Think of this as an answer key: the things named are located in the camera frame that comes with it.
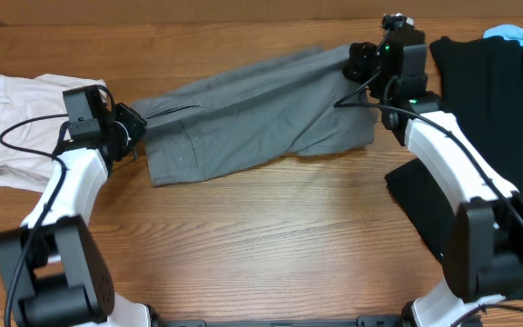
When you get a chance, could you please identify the grey shorts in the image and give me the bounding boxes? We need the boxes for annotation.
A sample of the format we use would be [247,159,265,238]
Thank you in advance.
[132,45,377,187]

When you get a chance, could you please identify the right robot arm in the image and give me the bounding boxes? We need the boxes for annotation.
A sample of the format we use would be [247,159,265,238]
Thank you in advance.
[337,14,523,327]

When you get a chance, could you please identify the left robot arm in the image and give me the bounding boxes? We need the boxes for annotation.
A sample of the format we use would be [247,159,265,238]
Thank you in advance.
[0,84,163,327]

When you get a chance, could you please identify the folded beige shorts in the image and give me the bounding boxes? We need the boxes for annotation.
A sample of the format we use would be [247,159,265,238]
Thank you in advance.
[0,74,104,193]

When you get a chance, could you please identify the black polo shirt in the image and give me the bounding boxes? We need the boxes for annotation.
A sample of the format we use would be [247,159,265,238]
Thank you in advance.
[383,35,523,301]

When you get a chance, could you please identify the light blue garment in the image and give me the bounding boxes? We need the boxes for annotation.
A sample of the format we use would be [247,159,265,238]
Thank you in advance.
[483,25,523,46]

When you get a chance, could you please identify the right black cable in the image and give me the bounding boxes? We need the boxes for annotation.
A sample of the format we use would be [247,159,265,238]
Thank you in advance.
[332,72,523,273]

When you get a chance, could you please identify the black cable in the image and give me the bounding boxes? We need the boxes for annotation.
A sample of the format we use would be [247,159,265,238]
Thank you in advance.
[0,113,70,327]
[332,72,523,273]

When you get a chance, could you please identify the left black cable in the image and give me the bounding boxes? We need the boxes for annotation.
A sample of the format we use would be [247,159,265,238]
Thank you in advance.
[0,113,70,327]

